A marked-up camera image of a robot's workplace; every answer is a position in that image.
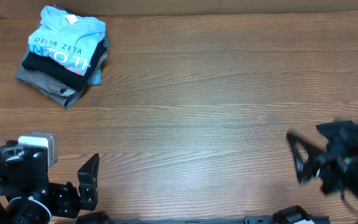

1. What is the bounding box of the light blue printed t-shirt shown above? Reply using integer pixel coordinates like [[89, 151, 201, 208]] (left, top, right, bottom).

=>
[[28, 6, 106, 76]]

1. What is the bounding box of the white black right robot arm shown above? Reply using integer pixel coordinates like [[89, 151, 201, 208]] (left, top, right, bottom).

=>
[[287, 120, 358, 198]]

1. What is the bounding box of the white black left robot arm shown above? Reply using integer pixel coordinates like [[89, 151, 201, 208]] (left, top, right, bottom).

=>
[[0, 140, 99, 223]]

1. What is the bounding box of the crumpled black garment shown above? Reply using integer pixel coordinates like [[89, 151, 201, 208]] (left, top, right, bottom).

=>
[[316, 120, 358, 157]]

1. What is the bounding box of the folded grey garment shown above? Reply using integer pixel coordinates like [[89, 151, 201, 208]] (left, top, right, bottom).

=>
[[15, 65, 84, 110]]

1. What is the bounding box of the folded blue denim garment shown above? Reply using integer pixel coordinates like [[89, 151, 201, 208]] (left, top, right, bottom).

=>
[[88, 33, 109, 86]]

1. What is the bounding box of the folded black t-shirt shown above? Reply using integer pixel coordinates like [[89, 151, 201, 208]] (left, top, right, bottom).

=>
[[22, 40, 105, 91]]

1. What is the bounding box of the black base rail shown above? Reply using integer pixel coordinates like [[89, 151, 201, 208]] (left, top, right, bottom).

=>
[[54, 211, 331, 224]]

